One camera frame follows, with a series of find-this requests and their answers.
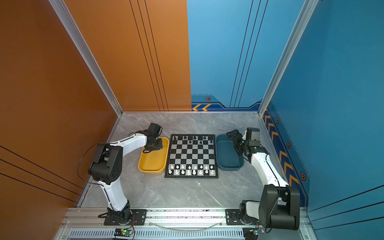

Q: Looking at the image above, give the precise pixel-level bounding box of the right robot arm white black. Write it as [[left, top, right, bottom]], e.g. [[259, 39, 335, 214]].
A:
[[226, 128, 301, 230]]

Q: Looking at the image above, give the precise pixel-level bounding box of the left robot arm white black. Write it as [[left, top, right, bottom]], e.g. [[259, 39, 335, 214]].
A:
[[88, 123, 163, 226]]

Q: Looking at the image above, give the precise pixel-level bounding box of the teal plastic tray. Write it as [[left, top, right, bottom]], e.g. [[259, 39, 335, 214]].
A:
[[216, 134, 244, 171]]

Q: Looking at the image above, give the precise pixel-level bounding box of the aluminium corner post left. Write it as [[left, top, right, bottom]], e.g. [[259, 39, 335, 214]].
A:
[[49, 0, 123, 117]]

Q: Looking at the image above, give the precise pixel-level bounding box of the black white chess board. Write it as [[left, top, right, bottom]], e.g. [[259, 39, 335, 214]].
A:
[[165, 134, 219, 179]]

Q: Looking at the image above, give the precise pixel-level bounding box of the white chess piece row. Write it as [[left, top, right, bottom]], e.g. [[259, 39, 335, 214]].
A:
[[166, 164, 218, 178]]

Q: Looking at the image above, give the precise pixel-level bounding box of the aluminium corner post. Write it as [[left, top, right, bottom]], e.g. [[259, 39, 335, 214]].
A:
[[49, 0, 123, 117], [258, 0, 319, 117]]

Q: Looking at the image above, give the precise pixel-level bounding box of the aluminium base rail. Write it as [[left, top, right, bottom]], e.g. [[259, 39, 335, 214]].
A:
[[55, 207, 317, 240]]

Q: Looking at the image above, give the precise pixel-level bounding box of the green circuit board left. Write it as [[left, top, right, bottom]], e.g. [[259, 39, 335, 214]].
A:
[[113, 228, 135, 240]]

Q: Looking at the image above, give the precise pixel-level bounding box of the yellow plastic tray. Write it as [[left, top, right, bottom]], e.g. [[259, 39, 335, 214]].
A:
[[138, 137, 170, 174]]

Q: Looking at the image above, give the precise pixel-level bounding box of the aluminium corner post right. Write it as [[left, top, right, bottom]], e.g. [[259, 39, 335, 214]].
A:
[[258, 0, 319, 117]]

